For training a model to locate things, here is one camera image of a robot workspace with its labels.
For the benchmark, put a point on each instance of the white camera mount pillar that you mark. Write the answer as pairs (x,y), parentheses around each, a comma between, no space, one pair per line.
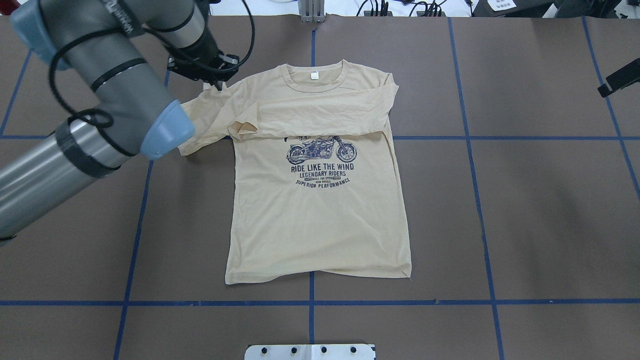
(337,351)

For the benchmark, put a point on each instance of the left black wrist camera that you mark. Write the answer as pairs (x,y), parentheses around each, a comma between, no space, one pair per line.
(220,69)

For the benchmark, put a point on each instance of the aluminium frame post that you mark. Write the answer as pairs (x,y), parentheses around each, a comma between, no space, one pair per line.
(312,11)

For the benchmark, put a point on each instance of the black device with label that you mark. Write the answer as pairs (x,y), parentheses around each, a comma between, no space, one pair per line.
(510,8)

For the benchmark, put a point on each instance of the beige long-sleeve printed shirt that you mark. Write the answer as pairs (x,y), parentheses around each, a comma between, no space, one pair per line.
(317,186)

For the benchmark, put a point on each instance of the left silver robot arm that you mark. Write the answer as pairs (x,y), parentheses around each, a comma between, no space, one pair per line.
(116,103)

